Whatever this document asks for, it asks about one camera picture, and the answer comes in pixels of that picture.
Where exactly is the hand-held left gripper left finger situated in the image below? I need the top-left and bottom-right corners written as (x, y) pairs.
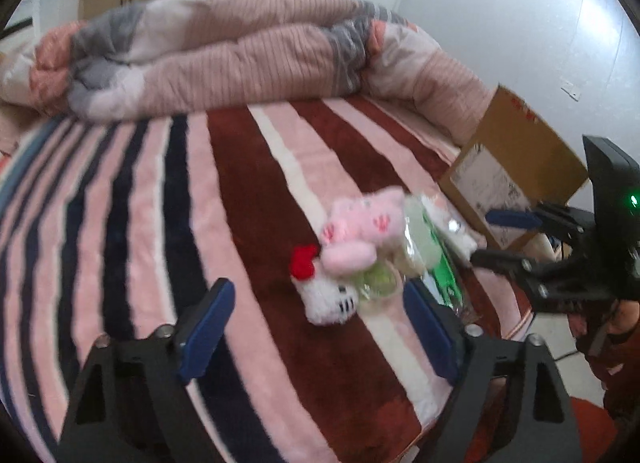
top-left (57, 279), bottom-right (236, 463)

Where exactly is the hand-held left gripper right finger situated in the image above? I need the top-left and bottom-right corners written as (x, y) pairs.
top-left (404, 282), bottom-right (583, 463)

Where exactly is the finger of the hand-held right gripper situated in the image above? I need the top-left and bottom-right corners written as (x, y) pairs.
top-left (470, 249), bottom-right (551, 285)
top-left (486, 202), bottom-right (596, 238)

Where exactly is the brown cardboard box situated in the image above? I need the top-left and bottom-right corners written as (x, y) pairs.
top-left (440, 84), bottom-right (590, 250)

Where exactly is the clear plastic bag with green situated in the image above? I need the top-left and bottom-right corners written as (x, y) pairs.
top-left (357, 195), bottom-right (444, 305)

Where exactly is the white cat plush red bow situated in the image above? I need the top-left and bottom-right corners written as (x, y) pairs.
top-left (291, 244), bottom-right (361, 326)

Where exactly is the pink plush toy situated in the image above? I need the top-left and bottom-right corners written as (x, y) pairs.
top-left (320, 187), bottom-right (405, 274)

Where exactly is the clear packet with green item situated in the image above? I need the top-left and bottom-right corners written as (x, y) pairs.
top-left (419, 193), bottom-right (482, 320)

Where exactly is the striped bed blanket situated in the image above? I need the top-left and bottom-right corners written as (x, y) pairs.
top-left (0, 93), bottom-right (531, 463)

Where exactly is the pink floral quilt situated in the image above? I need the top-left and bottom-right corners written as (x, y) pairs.
top-left (0, 20), bottom-right (497, 146)

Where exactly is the pink grey striped fleece blanket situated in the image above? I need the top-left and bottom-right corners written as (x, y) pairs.
top-left (67, 0), bottom-right (411, 122)

